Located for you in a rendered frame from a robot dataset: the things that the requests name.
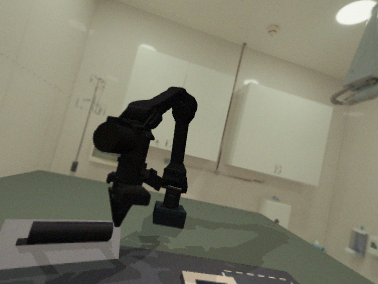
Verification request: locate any beige square tile with dark centre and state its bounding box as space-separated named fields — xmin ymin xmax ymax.
xmin=182 ymin=271 xmax=237 ymax=284

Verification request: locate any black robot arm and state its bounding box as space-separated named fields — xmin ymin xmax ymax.
xmin=93 ymin=87 xmax=197 ymax=210

